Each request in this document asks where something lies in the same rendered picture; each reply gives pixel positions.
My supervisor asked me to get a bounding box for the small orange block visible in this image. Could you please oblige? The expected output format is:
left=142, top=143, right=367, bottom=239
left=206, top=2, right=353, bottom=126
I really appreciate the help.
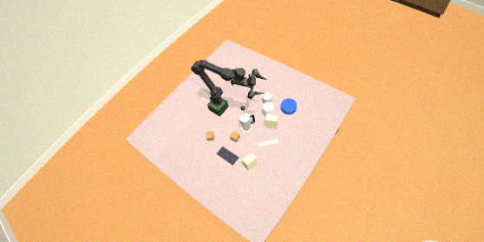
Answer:
left=230, top=131, right=240, bottom=142
left=206, top=131, right=214, bottom=141

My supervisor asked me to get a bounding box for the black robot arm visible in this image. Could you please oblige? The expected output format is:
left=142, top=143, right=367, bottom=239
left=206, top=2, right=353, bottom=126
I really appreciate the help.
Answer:
left=191, top=60, right=256, bottom=106

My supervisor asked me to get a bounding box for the blue disc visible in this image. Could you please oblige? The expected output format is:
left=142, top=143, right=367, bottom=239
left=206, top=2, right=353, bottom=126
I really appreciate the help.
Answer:
left=281, top=98, right=297, bottom=115

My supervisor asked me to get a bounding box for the dark grey flat rectangular pad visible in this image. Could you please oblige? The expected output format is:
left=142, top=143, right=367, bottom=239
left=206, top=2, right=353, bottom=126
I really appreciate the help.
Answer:
left=216, top=147, right=239, bottom=165

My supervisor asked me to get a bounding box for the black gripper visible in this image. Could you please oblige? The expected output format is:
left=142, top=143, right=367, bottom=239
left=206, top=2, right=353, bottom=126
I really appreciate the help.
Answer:
left=241, top=69, right=267, bottom=99

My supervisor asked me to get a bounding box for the pale yellow box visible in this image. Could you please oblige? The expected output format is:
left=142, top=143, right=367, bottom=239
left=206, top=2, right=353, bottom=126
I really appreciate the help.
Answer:
left=265, top=114, right=278, bottom=129
left=242, top=153, right=258, bottom=171

